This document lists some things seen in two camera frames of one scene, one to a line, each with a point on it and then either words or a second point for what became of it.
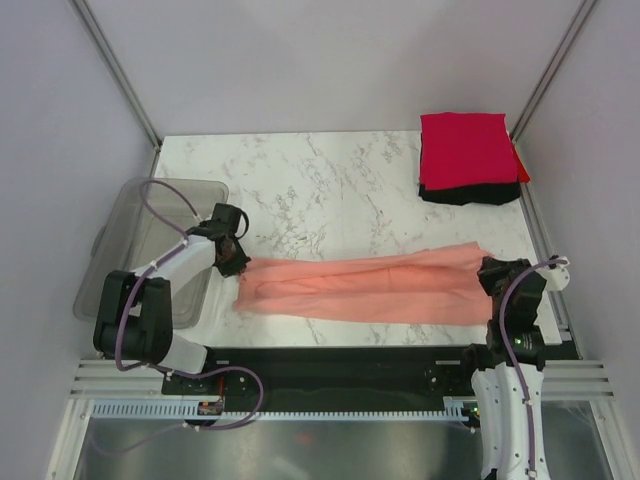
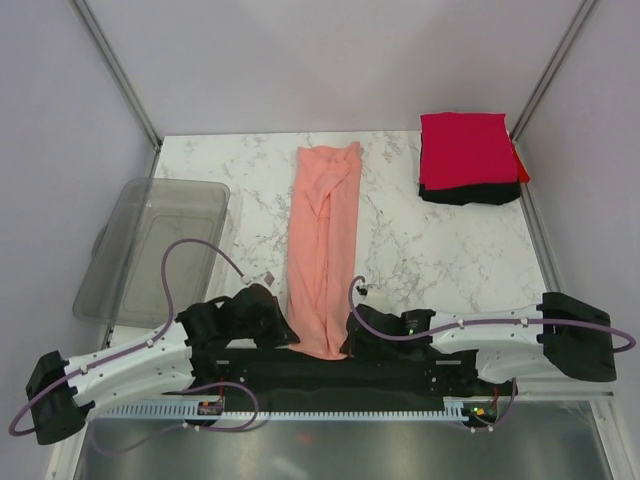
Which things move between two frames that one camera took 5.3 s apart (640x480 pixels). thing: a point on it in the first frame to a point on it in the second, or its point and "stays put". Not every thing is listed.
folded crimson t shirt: [466, 149] stays put
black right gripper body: [491, 279] to [360, 348]
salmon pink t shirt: [442, 286] to [323, 248]
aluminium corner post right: [581, 16] stays put
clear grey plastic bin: [147, 218] stays put
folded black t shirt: [495, 194] stays put
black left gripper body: [235, 263] to [262, 331]
